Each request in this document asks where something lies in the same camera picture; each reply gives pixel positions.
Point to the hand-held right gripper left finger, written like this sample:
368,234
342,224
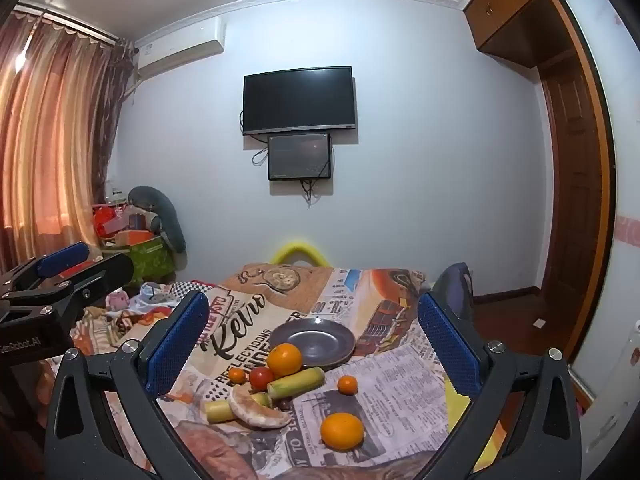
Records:
180,342

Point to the large orange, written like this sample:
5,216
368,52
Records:
285,359
342,431

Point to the green patterned box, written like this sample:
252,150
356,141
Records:
147,260

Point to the printed tablecloth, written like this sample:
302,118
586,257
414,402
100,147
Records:
310,305

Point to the pile of red boxes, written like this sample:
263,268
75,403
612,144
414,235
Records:
120,222

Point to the wooden overhead cabinet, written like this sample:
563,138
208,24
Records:
510,15

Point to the black wall television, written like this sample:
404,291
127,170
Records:
300,100

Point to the short sugarcane piece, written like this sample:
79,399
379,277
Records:
261,399

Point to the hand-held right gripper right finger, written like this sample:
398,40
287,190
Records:
447,347

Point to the short yellow banana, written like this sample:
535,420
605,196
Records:
219,411

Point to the red tomato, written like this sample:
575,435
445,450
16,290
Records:
261,379

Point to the brown wooden door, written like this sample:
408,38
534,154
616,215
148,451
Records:
575,210

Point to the small black wall monitor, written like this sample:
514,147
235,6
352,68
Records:
299,156

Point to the long yellow banana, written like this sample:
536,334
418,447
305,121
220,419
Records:
297,382

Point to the small mandarin orange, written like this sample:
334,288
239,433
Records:
347,385

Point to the colourful clothes pile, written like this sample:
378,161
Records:
150,300

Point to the yellow cloth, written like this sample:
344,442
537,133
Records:
457,405

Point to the small orange-red cherry tomato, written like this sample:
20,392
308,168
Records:
237,375

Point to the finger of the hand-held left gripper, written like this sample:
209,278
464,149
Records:
62,258
107,272

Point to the white air conditioner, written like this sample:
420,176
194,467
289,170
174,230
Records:
180,47

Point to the frosted sliding wardrobe door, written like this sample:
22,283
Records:
620,160

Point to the grey plate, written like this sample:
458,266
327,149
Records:
320,337

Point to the blue chair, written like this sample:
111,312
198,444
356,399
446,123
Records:
457,285

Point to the beige flatbread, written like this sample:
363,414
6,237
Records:
255,410

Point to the dark brown date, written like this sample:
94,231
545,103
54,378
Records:
285,403

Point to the yellow chair back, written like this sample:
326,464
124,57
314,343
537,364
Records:
299,249

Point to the orange brown curtain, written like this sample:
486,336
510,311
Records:
50,135

